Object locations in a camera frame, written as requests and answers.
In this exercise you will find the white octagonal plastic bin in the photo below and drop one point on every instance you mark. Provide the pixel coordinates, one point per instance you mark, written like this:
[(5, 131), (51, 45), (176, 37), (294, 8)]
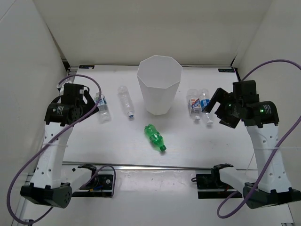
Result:
[(159, 78)]

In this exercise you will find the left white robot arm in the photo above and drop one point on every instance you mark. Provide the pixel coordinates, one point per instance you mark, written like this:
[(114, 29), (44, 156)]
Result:
[(47, 186)]

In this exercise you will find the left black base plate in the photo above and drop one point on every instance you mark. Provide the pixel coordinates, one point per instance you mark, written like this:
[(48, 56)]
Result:
[(102, 184)]

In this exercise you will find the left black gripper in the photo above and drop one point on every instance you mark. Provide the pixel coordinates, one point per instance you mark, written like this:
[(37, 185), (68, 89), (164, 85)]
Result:
[(89, 105)]

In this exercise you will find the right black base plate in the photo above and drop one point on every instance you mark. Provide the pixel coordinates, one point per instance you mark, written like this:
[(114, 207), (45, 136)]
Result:
[(208, 188)]

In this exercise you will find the green plastic bottle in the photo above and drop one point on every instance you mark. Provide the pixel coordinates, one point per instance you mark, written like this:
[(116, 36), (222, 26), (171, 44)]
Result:
[(154, 137)]

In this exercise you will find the metal rail bar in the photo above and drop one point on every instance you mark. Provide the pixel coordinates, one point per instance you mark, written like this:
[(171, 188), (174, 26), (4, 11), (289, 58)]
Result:
[(146, 167)]

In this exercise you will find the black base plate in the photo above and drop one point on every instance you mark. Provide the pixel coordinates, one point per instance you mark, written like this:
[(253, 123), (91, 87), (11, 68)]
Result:
[(208, 188), (102, 184)]

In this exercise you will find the long clear plastic bottle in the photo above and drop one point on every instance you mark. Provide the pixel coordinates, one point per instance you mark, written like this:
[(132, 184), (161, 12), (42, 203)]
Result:
[(126, 102)]

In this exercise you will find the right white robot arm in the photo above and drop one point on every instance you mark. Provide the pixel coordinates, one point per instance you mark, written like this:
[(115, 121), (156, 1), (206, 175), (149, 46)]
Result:
[(261, 120)]

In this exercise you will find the clear bottle orange white label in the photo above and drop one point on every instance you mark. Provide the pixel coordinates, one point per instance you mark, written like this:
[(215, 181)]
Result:
[(193, 102)]

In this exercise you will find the clear bottle blue label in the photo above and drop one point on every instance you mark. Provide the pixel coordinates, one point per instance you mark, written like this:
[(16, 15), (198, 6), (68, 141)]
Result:
[(104, 113), (204, 100)]

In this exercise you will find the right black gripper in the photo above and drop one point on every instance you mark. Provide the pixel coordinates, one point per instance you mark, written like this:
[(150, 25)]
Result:
[(228, 121)]

